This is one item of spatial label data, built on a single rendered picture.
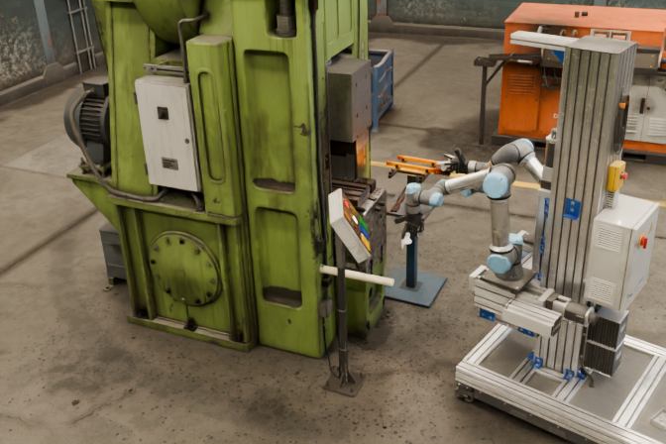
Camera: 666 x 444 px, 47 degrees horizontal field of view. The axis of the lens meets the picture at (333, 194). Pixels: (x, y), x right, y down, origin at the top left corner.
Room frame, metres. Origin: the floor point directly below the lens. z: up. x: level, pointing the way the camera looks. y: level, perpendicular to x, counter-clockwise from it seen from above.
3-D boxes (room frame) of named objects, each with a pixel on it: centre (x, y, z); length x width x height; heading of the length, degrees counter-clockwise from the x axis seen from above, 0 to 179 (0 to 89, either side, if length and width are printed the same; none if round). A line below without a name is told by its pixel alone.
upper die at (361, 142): (4.21, 0.01, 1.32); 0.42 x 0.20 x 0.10; 66
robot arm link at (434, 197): (3.52, -0.51, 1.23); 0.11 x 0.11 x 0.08; 58
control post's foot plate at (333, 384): (3.58, -0.03, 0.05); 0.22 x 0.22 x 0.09; 66
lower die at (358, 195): (4.21, 0.01, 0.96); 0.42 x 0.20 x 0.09; 66
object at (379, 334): (4.10, -0.23, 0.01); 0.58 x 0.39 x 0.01; 156
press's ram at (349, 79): (4.25, -0.01, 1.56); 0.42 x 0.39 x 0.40; 66
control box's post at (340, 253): (3.58, -0.03, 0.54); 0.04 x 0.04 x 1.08; 66
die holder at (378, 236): (4.26, -0.01, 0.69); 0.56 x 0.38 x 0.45; 66
